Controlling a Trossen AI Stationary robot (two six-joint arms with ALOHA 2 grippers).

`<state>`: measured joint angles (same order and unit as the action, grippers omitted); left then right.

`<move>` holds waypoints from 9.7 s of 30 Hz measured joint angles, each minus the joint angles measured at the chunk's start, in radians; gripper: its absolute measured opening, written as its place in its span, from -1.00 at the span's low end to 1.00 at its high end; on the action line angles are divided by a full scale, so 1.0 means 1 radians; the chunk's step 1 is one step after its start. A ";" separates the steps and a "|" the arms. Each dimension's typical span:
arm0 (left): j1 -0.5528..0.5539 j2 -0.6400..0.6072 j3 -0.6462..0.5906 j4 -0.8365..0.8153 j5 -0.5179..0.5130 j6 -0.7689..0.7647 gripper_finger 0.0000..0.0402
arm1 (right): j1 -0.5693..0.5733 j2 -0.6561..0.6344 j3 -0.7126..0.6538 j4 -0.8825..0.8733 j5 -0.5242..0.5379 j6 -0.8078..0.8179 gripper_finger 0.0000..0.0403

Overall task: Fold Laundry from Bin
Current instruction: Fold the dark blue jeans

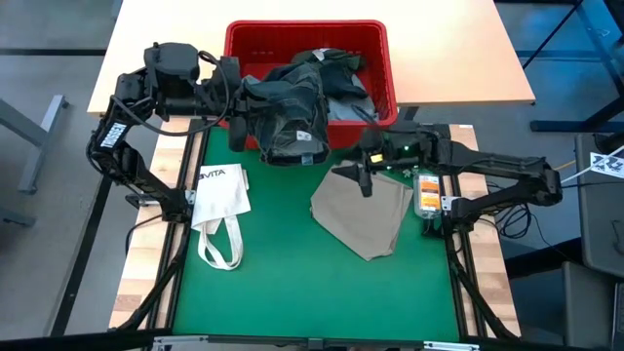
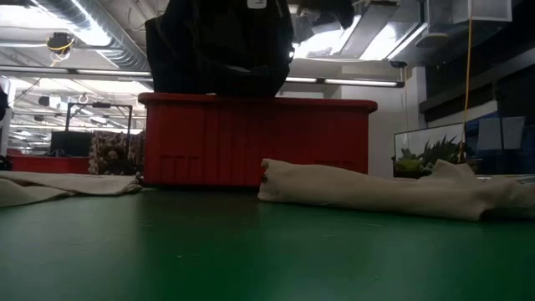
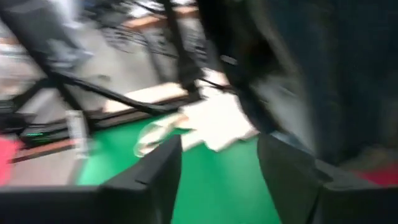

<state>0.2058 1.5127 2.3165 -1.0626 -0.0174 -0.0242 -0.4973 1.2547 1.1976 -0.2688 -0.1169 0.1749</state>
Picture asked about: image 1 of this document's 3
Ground black metal stand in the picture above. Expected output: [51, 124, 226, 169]
[516, 0, 624, 134]

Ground green table mat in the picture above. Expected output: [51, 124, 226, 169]
[173, 126, 462, 342]

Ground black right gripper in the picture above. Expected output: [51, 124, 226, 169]
[331, 124, 438, 199]

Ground light wooden desk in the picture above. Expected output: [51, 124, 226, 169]
[87, 0, 536, 116]

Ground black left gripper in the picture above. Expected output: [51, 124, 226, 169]
[214, 56, 250, 153]

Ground dark green garment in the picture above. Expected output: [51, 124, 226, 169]
[291, 47, 370, 101]

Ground white cloth tote bag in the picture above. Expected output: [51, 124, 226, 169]
[190, 163, 253, 272]

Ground light blue jeans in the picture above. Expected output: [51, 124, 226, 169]
[325, 73, 380, 123]

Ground dark blue jeans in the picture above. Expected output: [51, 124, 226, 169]
[241, 60, 333, 168]

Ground silver metal bracket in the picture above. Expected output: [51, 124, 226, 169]
[422, 340, 482, 351]
[151, 334, 212, 351]

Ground white printed paper tag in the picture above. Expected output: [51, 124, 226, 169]
[588, 151, 624, 177]

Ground grey metal desk leg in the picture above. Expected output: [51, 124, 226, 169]
[0, 94, 69, 196]

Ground clear package with orange label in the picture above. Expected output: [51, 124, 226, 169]
[413, 172, 445, 220]

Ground red plastic laundry bin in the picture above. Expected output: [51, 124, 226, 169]
[214, 19, 399, 150]

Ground beige shorts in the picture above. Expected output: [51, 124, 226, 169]
[309, 159, 415, 262]

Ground white cable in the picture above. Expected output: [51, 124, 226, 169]
[560, 165, 624, 185]

